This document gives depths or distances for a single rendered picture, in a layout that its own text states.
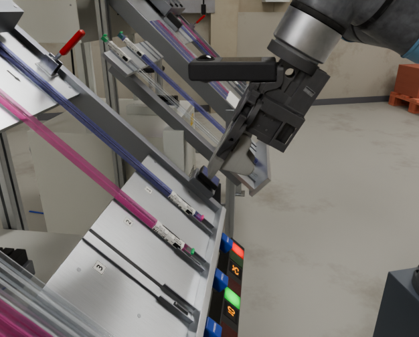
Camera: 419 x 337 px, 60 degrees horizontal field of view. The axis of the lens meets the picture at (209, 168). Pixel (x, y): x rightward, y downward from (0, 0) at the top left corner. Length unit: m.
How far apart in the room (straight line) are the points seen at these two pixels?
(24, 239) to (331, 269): 1.36
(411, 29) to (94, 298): 0.48
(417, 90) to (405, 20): 4.52
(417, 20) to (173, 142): 0.70
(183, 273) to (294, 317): 1.05
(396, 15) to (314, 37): 0.09
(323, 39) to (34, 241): 0.77
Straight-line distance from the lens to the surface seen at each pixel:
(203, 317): 0.55
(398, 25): 0.50
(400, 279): 0.99
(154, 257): 0.58
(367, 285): 1.84
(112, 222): 0.56
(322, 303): 1.69
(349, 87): 5.12
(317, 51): 0.47
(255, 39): 4.48
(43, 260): 0.90
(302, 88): 0.49
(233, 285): 0.71
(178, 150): 1.04
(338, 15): 0.47
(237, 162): 0.52
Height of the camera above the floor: 1.12
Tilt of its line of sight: 23 degrees down
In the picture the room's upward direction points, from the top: straight up
